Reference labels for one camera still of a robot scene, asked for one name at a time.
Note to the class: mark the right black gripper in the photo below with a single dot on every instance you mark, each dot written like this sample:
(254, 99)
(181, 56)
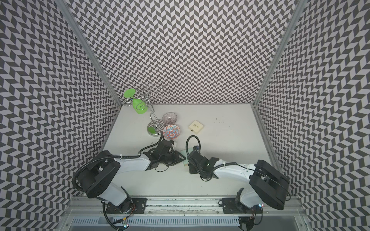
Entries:
(191, 169)

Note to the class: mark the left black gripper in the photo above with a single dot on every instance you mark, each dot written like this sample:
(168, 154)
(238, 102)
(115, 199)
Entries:
(177, 158)

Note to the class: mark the cream jewelry box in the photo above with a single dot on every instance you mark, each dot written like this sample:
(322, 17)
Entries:
(196, 127)

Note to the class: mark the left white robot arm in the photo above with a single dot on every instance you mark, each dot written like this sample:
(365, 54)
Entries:
(95, 178)

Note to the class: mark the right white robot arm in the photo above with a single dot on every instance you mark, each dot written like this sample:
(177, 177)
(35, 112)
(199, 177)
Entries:
(266, 185)

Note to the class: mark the floral patterned ceramic bowl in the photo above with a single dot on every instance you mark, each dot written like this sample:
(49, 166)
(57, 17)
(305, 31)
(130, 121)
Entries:
(171, 132)

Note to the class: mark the clear ribbed glass bowl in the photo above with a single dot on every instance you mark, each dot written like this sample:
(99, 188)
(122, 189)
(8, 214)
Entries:
(169, 118)

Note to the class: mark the green leaf lower ornament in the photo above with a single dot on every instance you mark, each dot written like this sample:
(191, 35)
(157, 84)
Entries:
(139, 106)

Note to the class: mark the green leaf ornament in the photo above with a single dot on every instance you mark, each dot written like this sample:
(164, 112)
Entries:
(139, 106)
(129, 93)

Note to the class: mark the green leaf upper ornament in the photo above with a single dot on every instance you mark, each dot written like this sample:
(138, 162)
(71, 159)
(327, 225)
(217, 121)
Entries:
(129, 93)

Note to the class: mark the silver wire jewelry stand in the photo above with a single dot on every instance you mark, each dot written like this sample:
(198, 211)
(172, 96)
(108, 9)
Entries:
(156, 126)

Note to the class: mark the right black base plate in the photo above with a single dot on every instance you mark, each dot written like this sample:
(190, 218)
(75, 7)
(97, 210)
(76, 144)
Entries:
(230, 206)

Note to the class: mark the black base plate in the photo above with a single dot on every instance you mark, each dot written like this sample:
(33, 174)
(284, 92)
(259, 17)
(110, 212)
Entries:
(129, 206)
(230, 206)

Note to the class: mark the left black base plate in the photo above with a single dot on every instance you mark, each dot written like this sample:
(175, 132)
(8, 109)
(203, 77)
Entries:
(129, 206)

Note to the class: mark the aluminium front rail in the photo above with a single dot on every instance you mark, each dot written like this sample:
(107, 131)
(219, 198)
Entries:
(155, 206)

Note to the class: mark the aluminium corner post left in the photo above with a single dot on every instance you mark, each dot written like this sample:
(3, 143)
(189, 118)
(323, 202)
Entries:
(64, 9)

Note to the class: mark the aluminium corner post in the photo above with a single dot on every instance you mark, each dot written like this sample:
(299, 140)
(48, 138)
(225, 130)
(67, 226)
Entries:
(280, 50)
(64, 9)

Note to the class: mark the aluminium corner post right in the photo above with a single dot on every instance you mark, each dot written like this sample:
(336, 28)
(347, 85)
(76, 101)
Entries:
(280, 50)

